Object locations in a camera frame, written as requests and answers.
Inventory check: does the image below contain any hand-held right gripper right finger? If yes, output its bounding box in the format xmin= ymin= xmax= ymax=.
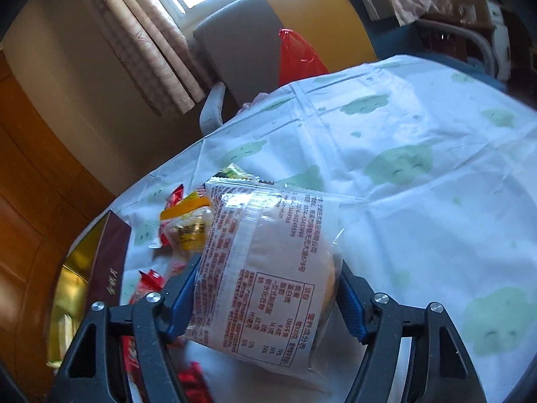
xmin=336 ymin=260 xmax=483 ymax=403

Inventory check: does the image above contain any red black snack packet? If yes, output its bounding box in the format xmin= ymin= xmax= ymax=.
xmin=175 ymin=364 xmax=212 ymax=403

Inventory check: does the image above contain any small red snack packet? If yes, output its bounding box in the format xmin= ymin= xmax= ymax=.
xmin=164 ymin=184 xmax=186 ymax=211

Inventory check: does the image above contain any grey hose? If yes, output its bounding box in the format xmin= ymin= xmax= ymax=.
xmin=420 ymin=21 xmax=500 ymax=77

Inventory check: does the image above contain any clear bread packet red print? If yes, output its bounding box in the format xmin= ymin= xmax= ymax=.
xmin=185 ymin=176 xmax=371 ymax=376

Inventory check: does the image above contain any pink cloth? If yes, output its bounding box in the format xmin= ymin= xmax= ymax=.
xmin=236 ymin=91 xmax=270 ymax=115

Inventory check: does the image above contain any maroon box gold interior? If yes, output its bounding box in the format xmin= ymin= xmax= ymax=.
xmin=45 ymin=210 xmax=133 ymax=372

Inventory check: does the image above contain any red white snack packet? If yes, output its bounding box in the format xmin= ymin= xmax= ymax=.
xmin=127 ymin=269 xmax=165 ymax=305

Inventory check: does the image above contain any red plastic bag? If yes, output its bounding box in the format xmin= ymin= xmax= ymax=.
xmin=278 ymin=28 xmax=330 ymax=90

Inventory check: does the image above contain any white appliance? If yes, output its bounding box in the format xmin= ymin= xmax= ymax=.
xmin=486 ymin=0 xmax=513 ymax=77

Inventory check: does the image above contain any grey yellow blue armchair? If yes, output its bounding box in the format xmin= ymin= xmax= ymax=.
xmin=193 ymin=0 xmax=378 ymax=135

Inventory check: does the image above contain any white green cloud tablecloth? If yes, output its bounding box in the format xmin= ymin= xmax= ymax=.
xmin=67 ymin=54 xmax=537 ymax=403

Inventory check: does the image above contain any yellow clear snack packet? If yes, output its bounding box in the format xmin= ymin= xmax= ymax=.
xmin=160 ymin=192 xmax=213 ymax=255

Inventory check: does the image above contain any dark wooden furniture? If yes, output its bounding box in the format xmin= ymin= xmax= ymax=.
xmin=413 ymin=6 xmax=496 ymax=57

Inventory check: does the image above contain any green yellow snack packet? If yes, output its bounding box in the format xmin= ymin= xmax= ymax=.
xmin=215 ymin=163 xmax=254 ymax=184

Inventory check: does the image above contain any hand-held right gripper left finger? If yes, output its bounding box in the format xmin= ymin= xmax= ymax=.
xmin=48 ymin=252 xmax=203 ymax=403

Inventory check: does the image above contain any wooden wardrobe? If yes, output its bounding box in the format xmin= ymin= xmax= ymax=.
xmin=0 ymin=48 xmax=118 ymax=315

